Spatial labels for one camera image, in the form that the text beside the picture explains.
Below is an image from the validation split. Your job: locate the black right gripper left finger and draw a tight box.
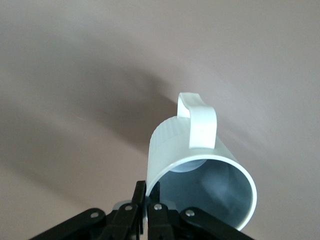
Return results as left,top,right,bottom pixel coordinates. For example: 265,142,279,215
32,179,147,240

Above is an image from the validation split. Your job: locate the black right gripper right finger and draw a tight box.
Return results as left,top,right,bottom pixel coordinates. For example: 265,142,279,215
147,181,251,240

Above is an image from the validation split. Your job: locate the white cup grey inside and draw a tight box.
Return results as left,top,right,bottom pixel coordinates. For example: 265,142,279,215
145,91,258,232

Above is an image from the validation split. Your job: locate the brown table cover cloth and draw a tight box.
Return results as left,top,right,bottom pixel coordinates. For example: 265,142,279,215
0,0,320,240

